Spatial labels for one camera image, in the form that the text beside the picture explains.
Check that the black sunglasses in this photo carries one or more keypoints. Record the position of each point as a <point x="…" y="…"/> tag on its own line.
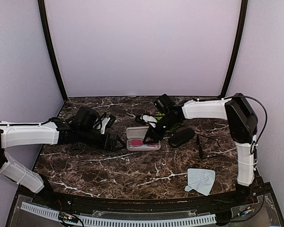
<point x="200" y="149"/>

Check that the black table front rail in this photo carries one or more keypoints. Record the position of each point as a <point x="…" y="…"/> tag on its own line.
<point x="218" y="203"/>

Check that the pink sunglasses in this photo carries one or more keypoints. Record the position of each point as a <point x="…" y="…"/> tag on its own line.
<point x="139" y="143"/>

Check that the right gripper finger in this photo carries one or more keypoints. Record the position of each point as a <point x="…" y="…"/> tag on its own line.
<point x="153" y="136"/>
<point x="148" y="136"/>

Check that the black frame post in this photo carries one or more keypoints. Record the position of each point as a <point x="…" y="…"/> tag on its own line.
<point x="235" y="49"/>
<point x="50" y="48"/>

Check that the green plate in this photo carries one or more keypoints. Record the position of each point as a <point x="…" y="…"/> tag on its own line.
<point x="176" y="126"/>

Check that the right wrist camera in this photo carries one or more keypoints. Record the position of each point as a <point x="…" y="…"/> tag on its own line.
<point x="143" y="119"/>

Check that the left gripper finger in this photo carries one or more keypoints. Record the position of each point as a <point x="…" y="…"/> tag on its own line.
<point x="119" y="148"/>
<point x="118" y="141"/>

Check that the white slotted cable duct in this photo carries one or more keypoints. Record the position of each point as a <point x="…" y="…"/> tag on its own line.
<point x="70" y="220"/>

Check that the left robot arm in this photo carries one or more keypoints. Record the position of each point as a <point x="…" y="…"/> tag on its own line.
<point x="87" y="126"/>

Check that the right black frame post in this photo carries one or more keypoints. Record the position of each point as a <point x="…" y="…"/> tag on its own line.
<point x="235" y="49"/>

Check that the black glasses case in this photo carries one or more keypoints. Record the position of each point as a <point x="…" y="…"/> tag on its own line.
<point x="181" y="137"/>

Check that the left black frame post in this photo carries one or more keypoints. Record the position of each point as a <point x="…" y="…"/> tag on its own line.
<point x="50" y="48"/>

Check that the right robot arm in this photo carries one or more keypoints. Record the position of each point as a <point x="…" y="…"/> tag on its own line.
<point x="242" y="122"/>

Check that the pink glasses case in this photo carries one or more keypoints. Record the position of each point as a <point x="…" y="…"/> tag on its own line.
<point x="135" y="137"/>

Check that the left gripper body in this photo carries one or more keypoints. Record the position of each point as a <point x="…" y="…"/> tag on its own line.
<point x="110" y="147"/>

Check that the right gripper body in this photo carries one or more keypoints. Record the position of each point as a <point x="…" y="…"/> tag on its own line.
<point x="161" y="133"/>

